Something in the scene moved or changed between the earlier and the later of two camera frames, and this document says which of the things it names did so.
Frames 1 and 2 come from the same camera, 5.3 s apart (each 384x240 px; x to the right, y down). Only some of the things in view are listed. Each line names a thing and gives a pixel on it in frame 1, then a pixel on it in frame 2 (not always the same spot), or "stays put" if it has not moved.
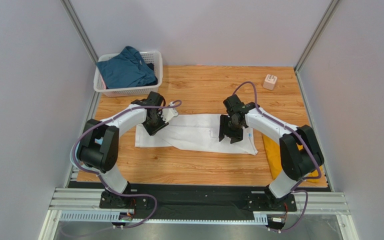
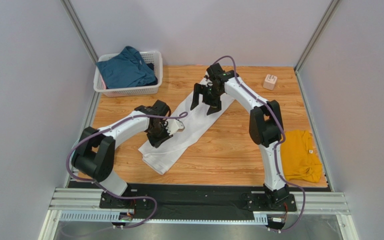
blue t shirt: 126,69 stays put
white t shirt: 198,132 to 196,122
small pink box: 270,82 stays put
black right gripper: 231,131 to 207,96
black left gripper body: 152,126 stays put
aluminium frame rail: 84,205 stays put
